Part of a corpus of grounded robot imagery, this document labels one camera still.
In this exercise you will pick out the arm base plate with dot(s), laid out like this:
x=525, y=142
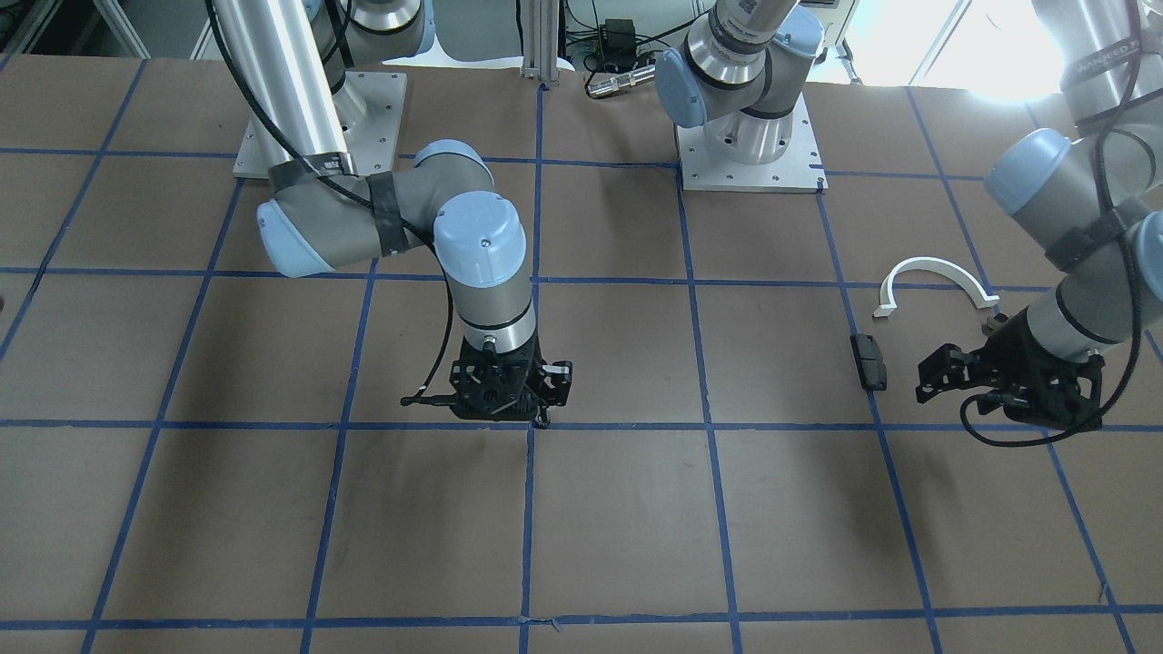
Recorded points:
x=743, y=153
x=367, y=116

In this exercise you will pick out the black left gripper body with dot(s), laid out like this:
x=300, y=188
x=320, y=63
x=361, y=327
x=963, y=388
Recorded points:
x=1016, y=351

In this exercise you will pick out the silver cable connector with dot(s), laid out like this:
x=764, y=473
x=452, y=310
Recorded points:
x=620, y=83

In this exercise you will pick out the aluminium frame post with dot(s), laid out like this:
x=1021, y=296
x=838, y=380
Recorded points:
x=541, y=31

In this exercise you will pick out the black brake pad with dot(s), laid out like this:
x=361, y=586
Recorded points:
x=870, y=367

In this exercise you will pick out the black power supply box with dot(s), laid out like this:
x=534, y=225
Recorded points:
x=617, y=36

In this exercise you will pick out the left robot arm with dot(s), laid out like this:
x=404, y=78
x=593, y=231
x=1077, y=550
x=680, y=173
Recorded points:
x=942, y=168

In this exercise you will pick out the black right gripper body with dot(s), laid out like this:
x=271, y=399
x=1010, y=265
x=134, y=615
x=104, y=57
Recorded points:
x=556, y=381

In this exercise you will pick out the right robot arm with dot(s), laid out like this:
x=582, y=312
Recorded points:
x=325, y=214

